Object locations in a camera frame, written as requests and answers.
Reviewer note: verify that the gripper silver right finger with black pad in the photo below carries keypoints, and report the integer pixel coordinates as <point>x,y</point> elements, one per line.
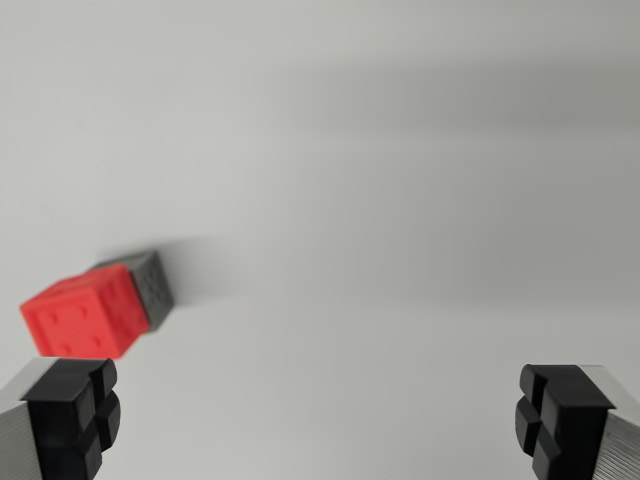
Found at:
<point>580,420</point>

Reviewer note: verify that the red silicone infantino cube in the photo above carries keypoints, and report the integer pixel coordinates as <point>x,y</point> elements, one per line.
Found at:
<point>75,320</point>

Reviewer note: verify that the grey silicone cube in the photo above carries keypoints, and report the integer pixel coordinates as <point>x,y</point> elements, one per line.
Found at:
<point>155,287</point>

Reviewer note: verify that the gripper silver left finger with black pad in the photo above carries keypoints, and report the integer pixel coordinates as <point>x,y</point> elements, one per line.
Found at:
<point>55,415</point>

